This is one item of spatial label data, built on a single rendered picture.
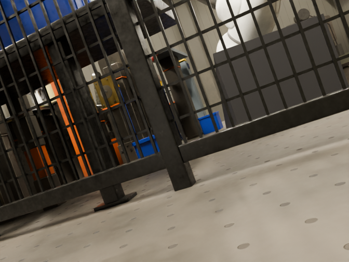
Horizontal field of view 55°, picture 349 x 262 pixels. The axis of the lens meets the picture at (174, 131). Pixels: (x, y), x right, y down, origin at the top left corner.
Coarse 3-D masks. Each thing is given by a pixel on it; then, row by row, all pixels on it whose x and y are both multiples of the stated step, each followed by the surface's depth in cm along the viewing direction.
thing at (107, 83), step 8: (104, 80) 131; (112, 80) 131; (96, 88) 132; (104, 88) 131; (112, 88) 130; (112, 96) 130; (104, 104) 132; (112, 104) 131; (120, 112) 131; (120, 120) 131; (112, 128) 133; (120, 128) 132; (128, 128) 133; (128, 144) 131; (120, 152) 133; (128, 152) 132
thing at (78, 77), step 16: (48, 48) 58; (64, 48) 58; (64, 80) 58; (80, 80) 59; (80, 96) 57; (80, 128) 58; (96, 128) 58; (96, 144) 57; (96, 160) 58; (112, 192) 58; (96, 208) 58
